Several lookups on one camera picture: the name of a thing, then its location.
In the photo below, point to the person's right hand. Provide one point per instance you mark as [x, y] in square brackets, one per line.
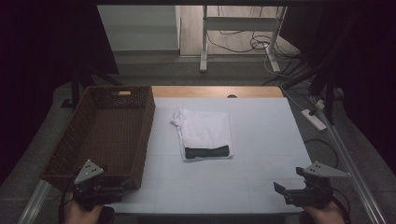
[323, 215]

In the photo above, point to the white shirt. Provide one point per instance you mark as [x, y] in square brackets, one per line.
[205, 129]

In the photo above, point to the white cabinet panel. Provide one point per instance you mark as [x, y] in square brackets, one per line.
[140, 28]

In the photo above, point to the silver metal rail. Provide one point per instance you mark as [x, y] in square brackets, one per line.
[355, 177]
[34, 202]

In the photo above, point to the white power strip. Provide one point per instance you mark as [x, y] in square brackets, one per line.
[313, 119]

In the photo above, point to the brown wicker basket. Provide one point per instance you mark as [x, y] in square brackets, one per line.
[112, 133]

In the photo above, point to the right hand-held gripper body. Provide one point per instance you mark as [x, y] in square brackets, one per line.
[314, 186]

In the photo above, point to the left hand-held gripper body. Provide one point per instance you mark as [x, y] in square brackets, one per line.
[90, 186]

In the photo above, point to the black round object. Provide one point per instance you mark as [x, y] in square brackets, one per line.
[109, 216]

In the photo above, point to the black tripod stand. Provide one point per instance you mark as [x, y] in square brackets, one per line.
[75, 90]
[329, 93]

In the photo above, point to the white table mat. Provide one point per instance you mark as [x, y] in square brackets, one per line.
[264, 140]

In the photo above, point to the white metal stand frame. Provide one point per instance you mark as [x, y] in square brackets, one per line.
[204, 40]

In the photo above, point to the person's left hand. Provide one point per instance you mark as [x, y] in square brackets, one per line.
[82, 215]

